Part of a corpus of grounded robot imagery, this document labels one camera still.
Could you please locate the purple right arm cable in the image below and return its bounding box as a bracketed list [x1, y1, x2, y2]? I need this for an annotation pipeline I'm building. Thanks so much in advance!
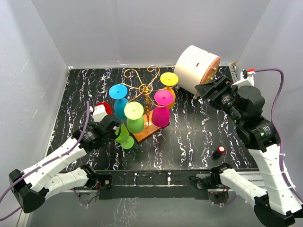
[253, 68, 303, 206]

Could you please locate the green plastic wine glass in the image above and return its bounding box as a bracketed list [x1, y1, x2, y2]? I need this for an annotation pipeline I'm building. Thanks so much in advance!
[124, 102, 144, 134]
[116, 124, 134, 149]

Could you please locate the red plastic wine glass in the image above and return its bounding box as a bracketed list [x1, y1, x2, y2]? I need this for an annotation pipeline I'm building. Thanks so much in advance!
[96, 102, 112, 115]

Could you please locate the gold wire wine glass rack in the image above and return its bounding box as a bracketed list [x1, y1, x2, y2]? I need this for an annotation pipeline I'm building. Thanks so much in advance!
[122, 65, 165, 143]

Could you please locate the magenta plastic wine glass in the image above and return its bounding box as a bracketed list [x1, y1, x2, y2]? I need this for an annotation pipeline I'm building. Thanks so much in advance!
[151, 90, 174, 128]

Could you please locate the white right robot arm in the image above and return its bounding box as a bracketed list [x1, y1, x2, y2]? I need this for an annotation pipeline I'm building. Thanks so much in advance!
[195, 76, 303, 227]

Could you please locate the orange plastic wine glass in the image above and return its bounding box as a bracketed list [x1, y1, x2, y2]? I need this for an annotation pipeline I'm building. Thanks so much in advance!
[160, 72, 178, 109]

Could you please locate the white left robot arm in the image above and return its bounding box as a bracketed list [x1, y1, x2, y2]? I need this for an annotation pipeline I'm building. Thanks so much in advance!
[9, 119, 121, 213]

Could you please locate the red push button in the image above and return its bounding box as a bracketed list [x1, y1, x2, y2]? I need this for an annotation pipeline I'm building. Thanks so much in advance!
[212, 146, 226, 158]

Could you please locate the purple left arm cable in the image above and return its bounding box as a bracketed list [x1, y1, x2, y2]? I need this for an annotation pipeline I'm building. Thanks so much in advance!
[0, 100, 92, 222]

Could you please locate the blue plastic wine glass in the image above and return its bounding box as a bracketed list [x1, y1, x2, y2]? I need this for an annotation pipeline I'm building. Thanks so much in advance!
[109, 84, 128, 120]

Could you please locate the white cylindrical container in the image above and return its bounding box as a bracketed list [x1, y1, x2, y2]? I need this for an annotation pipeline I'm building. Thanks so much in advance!
[174, 45, 221, 97]

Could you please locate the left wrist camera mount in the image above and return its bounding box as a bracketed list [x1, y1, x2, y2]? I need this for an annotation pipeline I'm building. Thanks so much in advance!
[89, 104, 107, 122]

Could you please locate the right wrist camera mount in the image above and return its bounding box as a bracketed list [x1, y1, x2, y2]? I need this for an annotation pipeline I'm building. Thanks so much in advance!
[232, 68, 255, 88]

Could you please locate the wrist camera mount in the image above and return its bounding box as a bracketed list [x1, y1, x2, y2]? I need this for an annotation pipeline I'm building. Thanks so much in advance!
[89, 104, 107, 122]
[232, 68, 255, 88]

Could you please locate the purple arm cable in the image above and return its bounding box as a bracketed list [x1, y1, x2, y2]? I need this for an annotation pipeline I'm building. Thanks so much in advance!
[253, 68, 303, 206]
[0, 100, 92, 222]

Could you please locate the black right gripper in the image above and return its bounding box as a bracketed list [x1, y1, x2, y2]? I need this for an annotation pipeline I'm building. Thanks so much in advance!
[196, 76, 244, 125]

